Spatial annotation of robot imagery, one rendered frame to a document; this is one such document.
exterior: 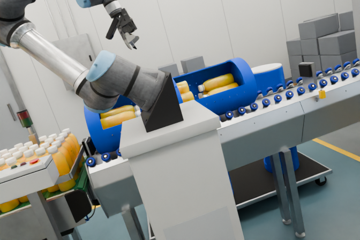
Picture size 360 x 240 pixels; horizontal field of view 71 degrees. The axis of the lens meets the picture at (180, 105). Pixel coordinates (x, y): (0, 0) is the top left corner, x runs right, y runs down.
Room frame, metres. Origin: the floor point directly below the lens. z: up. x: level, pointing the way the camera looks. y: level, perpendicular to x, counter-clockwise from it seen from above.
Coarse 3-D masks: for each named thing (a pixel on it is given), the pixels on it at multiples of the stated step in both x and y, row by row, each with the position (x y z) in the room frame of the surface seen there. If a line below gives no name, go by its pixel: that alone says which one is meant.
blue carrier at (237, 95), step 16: (224, 64) 1.48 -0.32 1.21; (240, 64) 1.33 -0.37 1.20; (176, 80) 1.44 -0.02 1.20; (192, 80) 1.49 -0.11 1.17; (240, 80) 1.45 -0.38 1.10; (208, 96) 1.24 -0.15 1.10; (224, 96) 1.25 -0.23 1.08; (240, 96) 1.27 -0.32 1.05; (256, 96) 1.30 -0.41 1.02; (224, 112) 1.31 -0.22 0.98; (96, 128) 1.15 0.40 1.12; (112, 128) 1.15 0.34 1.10; (96, 144) 1.15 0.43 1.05; (112, 144) 1.17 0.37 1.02
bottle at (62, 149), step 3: (57, 147) 1.14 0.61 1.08; (60, 147) 1.15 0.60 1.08; (63, 147) 1.16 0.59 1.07; (60, 150) 1.14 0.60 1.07; (63, 150) 1.15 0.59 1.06; (66, 150) 1.16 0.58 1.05; (63, 153) 1.14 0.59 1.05; (66, 153) 1.15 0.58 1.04; (69, 153) 1.17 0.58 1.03; (66, 156) 1.14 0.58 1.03; (69, 156) 1.16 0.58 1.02; (66, 159) 1.14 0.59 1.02; (69, 159) 1.15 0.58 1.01; (69, 162) 1.14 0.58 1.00; (72, 162) 1.16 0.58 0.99; (69, 165) 1.14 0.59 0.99; (72, 165) 1.15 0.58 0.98; (75, 174) 1.15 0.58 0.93; (75, 177) 1.14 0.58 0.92; (75, 180) 1.14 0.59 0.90
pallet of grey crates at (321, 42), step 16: (320, 16) 4.62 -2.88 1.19; (336, 16) 4.29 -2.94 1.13; (352, 16) 3.59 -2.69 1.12; (304, 32) 4.04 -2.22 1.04; (320, 32) 3.80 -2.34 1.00; (336, 32) 3.84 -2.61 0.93; (352, 32) 3.42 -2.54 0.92; (288, 48) 4.52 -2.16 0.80; (304, 48) 4.09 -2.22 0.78; (320, 48) 3.74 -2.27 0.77; (336, 48) 3.43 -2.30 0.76; (352, 48) 3.42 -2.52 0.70; (320, 64) 3.79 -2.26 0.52; (336, 64) 3.48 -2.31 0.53; (352, 64) 3.42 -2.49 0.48
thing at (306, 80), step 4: (300, 64) 1.53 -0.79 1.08; (304, 64) 1.49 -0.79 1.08; (308, 64) 1.47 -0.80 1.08; (312, 64) 1.44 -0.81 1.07; (300, 68) 1.52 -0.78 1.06; (304, 68) 1.48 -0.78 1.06; (308, 68) 1.45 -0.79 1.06; (312, 68) 1.44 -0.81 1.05; (300, 72) 1.52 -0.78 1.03; (304, 72) 1.49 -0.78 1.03; (308, 72) 1.45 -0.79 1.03; (312, 72) 1.44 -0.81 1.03; (300, 76) 1.53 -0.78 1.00; (304, 76) 1.49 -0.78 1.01; (308, 76) 1.46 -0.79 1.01; (312, 76) 1.45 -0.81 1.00; (316, 76) 1.45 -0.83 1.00; (304, 80) 1.52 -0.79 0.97; (308, 80) 1.49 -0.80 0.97; (312, 80) 1.45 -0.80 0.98; (316, 80) 1.45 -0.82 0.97; (304, 84) 1.53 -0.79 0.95; (308, 84) 1.49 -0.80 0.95; (316, 84) 1.45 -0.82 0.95
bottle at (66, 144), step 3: (63, 141) 1.23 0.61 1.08; (66, 141) 1.24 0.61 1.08; (63, 144) 1.21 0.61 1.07; (66, 144) 1.22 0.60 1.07; (69, 144) 1.24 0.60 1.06; (66, 147) 1.21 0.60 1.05; (69, 147) 1.22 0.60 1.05; (69, 150) 1.21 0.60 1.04; (72, 150) 1.24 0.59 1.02; (72, 153) 1.23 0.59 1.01; (72, 156) 1.22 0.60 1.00; (75, 156) 1.24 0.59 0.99; (72, 159) 1.21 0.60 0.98; (75, 159) 1.23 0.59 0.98; (78, 165) 1.24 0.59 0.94; (78, 168) 1.22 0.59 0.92; (78, 171) 1.22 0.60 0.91
